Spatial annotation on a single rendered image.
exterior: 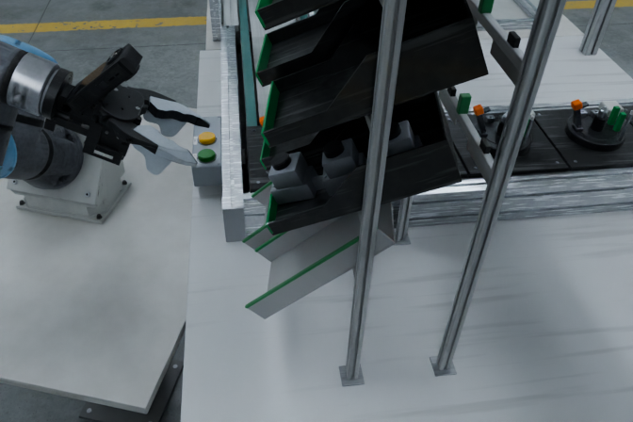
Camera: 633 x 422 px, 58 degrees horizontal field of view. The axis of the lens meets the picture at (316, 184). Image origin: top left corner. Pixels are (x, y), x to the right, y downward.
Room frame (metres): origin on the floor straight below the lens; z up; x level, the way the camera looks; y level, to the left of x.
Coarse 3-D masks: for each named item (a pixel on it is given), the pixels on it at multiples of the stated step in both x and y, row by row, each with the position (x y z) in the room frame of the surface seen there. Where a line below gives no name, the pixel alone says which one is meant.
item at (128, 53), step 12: (120, 48) 0.66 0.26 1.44; (132, 48) 0.66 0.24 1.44; (108, 60) 0.65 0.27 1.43; (120, 60) 0.63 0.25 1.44; (132, 60) 0.64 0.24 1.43; (96, 72) 0.66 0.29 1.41; (108, 72) 0.63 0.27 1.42; (120, 72) 0.63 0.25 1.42; (132, 72) 0.63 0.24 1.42; (84, 84) 0.65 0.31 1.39; (96, 84) 0.63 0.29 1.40; (108, 84) 0.63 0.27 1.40; (120, 84) 0.63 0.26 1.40; (72, 96) 0.63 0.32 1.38; (84, 96) 0.63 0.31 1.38; (96, 96) 0.63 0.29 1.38; (84, 108) 0.63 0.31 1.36
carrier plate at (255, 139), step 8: (248, 128) 1.16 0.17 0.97; (256, 128) 1.16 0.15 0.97; (248, 136) 1.13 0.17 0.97; (256, 136) 1.13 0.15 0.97; (248, 144) 1.10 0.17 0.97; (256, 144) 1.10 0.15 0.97; (248, 152) 1.07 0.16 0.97; (256, 152) 1.07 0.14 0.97; (248, 160) 1.03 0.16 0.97; (256, 160) 1.03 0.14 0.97; (256, 168) 1.01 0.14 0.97; (256, 176) 0.98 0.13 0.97; (264, 176) 0.98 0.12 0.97; (256, 184) 0.95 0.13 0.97; (264, 184) 0.95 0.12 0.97
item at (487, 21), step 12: (468, 0) 0.78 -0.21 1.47; (492, 24) 0.69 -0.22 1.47; (492, 36) 0.68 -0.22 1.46; (504, 36) 0.66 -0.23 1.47; (504, 48) 0.65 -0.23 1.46; (516, 48) 0.63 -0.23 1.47; (516, 60) 0.61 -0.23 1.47; (444, 96) 0.80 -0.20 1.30; (456, 108) 0.75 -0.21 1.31; (468, 120) 0.71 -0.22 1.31; (468, 132) 0.69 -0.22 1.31; (480, 156) 0.63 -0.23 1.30; (360, 216) 0.58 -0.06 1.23
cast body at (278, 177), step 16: (272, 160) 0.66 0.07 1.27; (288, 160) 0.65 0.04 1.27; (304, 160) 0.67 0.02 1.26; (272, 176) 0.64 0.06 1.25; (288, 176) 0.64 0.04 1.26; (304, 176) 0.65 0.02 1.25; (320, 176) 0.65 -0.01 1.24; (272, 192) 0.64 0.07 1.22; (288, 192) 0.64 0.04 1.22; (304, 192) 0.63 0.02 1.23
